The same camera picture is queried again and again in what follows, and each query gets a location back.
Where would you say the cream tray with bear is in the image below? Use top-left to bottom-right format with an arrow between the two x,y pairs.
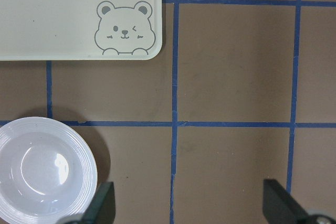
1,0 -> 163,61

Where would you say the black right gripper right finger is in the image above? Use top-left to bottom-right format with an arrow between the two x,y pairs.
263,179 -> 309,224

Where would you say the white round plate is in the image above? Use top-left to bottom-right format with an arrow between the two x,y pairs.
1,117 -> 98,223

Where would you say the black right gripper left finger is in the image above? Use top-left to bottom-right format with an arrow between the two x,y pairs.
81,182 -> 114,223

